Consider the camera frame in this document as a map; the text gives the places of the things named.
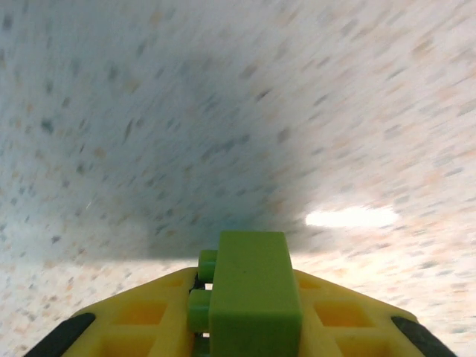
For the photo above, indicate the small green lego brick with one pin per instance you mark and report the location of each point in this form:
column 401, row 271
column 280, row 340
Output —
column 253, row 290

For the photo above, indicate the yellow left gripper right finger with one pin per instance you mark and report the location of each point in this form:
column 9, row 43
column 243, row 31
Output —
column 353, row 327

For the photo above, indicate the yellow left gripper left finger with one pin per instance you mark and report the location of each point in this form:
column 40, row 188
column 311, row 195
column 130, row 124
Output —
column 130, row 327

